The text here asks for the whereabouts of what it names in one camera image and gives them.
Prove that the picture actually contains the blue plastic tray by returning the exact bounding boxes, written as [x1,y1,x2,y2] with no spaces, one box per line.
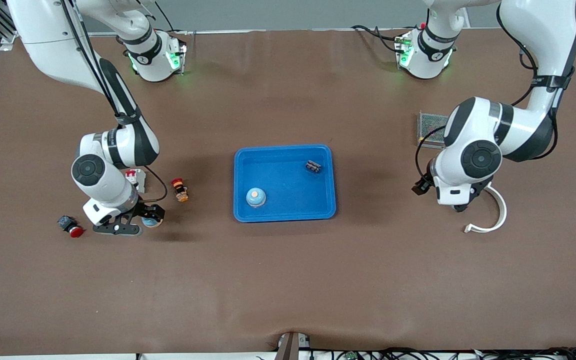
[233,144,337,223]

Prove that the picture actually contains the metal mesh power supply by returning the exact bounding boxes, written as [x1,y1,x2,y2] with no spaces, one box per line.
[418,111,450,150]

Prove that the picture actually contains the red mushroom push button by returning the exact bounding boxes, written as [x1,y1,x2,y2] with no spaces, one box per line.
[57,215,85,239]

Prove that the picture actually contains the white circuit breaker red switch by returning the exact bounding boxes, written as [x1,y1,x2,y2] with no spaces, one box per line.
[125,169,147,194]

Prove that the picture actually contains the red orange emergency stop switch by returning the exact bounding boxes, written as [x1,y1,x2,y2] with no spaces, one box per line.
[171,178,190,203]

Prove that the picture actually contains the white curved plastic bracket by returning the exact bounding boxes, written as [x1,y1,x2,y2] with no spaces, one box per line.
[463,182,508,234]

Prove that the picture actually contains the black cable bundle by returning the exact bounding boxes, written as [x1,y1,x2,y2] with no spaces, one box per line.
[310,346,576,360]

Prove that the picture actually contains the black left base cables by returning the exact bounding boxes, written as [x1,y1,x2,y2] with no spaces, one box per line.
[352,24,410,55]

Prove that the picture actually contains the black right base cable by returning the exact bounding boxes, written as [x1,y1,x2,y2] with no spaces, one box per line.
[154,0,189,37]

